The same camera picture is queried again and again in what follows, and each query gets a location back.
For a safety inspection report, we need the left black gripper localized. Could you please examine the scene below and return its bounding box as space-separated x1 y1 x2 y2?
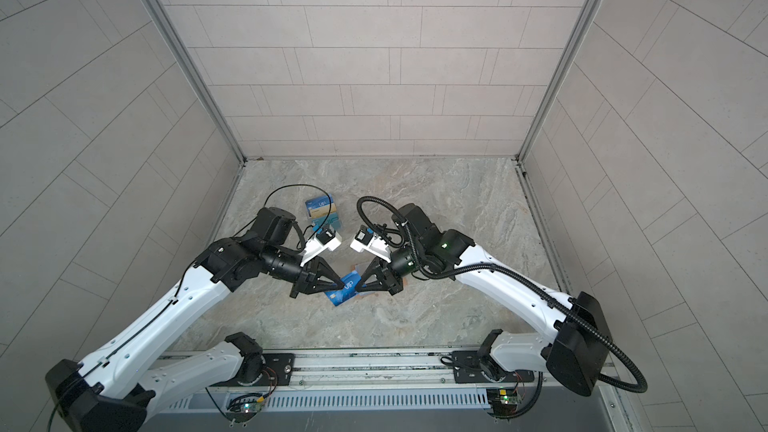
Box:
261 248 346 301

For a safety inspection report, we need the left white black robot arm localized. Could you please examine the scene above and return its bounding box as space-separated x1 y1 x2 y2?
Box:
45 207 344 431

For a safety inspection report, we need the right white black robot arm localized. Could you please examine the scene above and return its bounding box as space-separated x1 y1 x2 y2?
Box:
351 204 610 396

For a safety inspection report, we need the teal card on table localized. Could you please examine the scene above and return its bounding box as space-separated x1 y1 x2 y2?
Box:
325 214 343 232

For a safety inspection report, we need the gold beige card on table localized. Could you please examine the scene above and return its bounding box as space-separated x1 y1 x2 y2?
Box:
308 204 337 219

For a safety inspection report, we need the blue VIP card on table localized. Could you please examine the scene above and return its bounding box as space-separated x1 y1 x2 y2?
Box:
305 195 335 212

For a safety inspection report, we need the white ventilation grille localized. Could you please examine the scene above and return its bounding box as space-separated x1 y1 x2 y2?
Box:
165 388 490 414

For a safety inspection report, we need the left green circuit board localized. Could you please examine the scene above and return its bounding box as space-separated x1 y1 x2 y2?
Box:
227 393 266 414

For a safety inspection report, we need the green circuit board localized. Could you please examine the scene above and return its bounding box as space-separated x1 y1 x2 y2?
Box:
227 393 266 414
486 388 521 417

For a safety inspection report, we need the right green circuit board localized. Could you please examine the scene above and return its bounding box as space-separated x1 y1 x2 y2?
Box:
486 388 521 417

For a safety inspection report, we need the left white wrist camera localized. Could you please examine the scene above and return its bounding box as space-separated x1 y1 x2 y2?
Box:
300 229 342 267

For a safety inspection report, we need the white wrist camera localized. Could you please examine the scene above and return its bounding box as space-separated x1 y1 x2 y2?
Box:
350 225 391 261
300 229 342 267

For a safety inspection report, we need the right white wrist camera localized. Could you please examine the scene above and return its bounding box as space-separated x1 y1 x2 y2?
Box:
350 225 391 261

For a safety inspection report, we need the right black corrugated cable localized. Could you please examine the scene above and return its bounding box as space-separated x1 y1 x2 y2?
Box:
356 194 649 395

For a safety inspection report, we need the left black camera cable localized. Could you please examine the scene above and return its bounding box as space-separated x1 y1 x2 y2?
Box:
239 183 335 253

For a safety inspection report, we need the aluminium mounting rail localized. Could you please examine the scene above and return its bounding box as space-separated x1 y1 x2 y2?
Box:
117 344 622 395

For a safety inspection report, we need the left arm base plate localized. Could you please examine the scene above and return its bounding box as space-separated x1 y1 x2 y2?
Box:
213 353 296 387

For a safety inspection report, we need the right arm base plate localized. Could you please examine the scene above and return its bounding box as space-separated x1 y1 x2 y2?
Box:
440 350 536 384

